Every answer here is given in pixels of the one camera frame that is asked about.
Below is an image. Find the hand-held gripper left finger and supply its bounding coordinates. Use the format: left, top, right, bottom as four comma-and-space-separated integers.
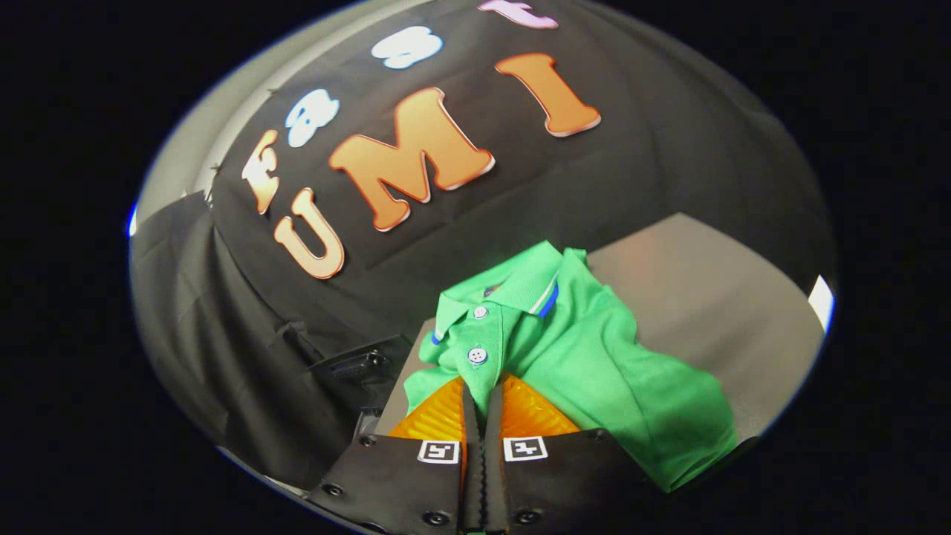
306, 376, 486, 535

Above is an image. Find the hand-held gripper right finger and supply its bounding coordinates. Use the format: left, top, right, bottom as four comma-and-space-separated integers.
484, 373, 670, 534

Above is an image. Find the green polo shirt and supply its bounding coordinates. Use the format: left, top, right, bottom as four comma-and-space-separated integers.
403, 240, 739, 493

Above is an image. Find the grey cabinet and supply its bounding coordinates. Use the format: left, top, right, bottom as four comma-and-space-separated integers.
375, 212, 827, 447

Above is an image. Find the black backdrop cloth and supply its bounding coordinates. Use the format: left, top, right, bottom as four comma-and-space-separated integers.
130, 0, 837, 491

